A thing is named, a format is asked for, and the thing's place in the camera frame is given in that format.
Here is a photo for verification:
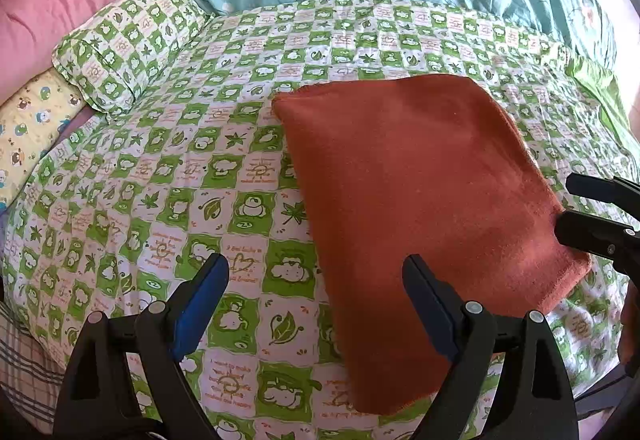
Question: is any yellow cartoon print pillow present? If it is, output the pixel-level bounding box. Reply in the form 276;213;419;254
0;70;88;211

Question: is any person's right forearm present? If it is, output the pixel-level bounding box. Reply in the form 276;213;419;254
619;290;640;366

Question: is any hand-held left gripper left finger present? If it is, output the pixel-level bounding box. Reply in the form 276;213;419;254
52;253;231;440

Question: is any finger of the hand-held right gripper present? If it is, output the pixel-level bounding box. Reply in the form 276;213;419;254
566;173;640;212
554;210;640;271

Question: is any plain green cloth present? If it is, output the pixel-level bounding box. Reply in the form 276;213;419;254
572;55;640;161

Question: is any orange towel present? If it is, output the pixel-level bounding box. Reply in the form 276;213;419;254
271;74;593;416

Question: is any green checked cartoon bed sheet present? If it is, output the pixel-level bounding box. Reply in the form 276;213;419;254
0;0;640;440

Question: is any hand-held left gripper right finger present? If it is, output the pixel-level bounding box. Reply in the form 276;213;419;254
402;254;581;440

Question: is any plaid cloth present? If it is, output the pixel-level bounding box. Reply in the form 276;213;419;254
0;305;68;436

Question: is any lavender cloth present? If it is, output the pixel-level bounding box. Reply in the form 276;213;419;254
50;105;103;151

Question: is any green checked cartoon pillow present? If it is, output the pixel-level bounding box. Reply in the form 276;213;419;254
52;0;213;123

